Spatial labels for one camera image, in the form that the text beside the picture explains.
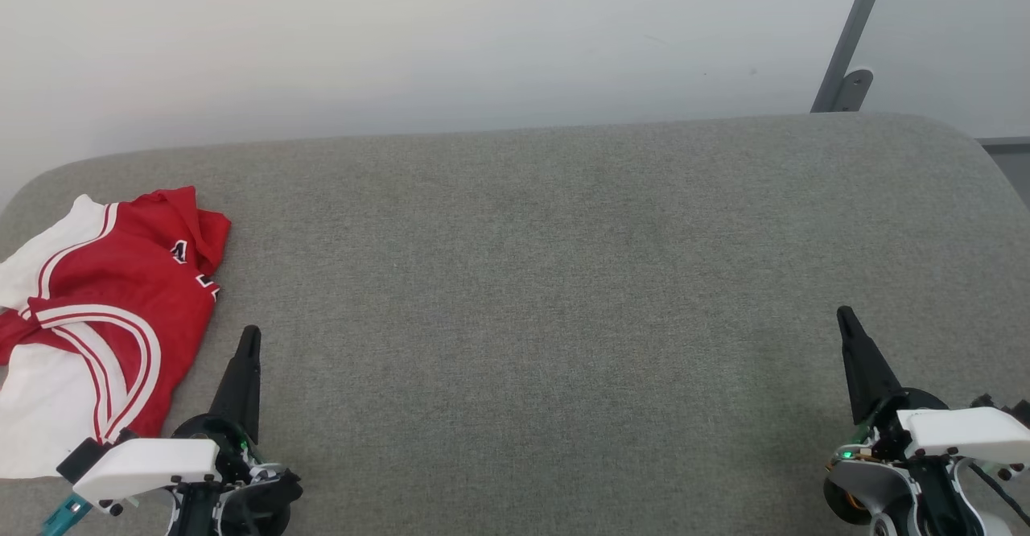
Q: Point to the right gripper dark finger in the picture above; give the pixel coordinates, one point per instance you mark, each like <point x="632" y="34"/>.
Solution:
<point x="865" y="367"/>

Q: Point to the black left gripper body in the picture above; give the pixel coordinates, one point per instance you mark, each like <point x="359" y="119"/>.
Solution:
<point x="257" y="504"/>

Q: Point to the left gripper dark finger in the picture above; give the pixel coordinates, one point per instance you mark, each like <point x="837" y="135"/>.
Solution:
<point x="240" y="391"/>

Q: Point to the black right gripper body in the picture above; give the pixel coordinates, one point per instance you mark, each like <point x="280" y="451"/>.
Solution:
<point x="885" y="439"/>

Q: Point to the red and white jersey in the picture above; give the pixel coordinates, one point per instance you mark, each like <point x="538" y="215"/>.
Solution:
<point x="121" y="278"/>

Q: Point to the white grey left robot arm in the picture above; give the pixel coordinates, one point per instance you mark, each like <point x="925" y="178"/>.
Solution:
<point x="193" y="516"/>

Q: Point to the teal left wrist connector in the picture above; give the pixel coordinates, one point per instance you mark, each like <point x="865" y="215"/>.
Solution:
<point x="63" y="517"/>

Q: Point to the grey fabric sofa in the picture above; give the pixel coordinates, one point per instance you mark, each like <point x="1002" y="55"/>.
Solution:
<point x="563" y="294"/>

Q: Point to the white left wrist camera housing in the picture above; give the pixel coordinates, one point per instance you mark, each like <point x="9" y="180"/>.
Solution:
<point x="149" y="463"/>

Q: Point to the grey rounded post bracket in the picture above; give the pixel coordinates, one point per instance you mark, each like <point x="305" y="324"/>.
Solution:
<point x="853" y="89"/>

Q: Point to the grey metal post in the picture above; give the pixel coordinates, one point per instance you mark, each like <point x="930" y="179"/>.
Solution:
<point x="857" y="21"/>

